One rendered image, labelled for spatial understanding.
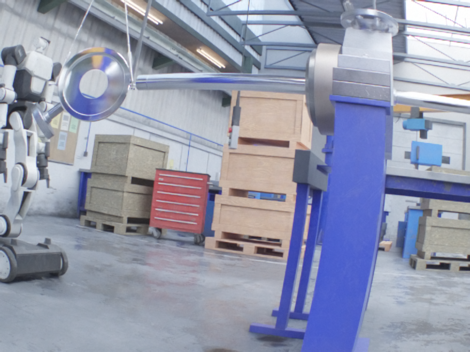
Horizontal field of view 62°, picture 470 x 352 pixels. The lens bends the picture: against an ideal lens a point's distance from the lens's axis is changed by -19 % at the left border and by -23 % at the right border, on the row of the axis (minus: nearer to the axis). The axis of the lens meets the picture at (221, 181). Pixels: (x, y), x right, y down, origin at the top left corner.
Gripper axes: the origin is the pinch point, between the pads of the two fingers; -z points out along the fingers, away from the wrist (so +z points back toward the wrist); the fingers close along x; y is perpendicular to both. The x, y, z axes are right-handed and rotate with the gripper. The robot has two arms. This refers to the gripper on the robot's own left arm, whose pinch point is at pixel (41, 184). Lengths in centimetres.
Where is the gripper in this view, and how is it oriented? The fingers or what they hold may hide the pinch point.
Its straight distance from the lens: 290.5
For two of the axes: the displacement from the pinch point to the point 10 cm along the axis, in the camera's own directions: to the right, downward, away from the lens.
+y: 3.0, 0.8, 9.5
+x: 9.5, -1.0, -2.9
